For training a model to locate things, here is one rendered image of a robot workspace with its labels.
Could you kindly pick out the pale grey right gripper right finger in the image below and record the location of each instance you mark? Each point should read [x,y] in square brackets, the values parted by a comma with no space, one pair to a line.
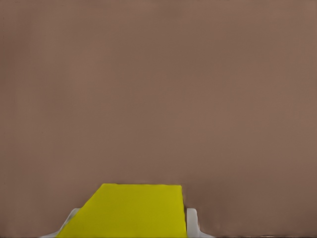
[192,221]

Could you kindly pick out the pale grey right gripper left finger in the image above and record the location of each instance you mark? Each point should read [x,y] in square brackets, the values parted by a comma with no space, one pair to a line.
[67,223]

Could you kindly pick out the yellow square block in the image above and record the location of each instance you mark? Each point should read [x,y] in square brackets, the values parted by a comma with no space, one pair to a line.
[133,210]

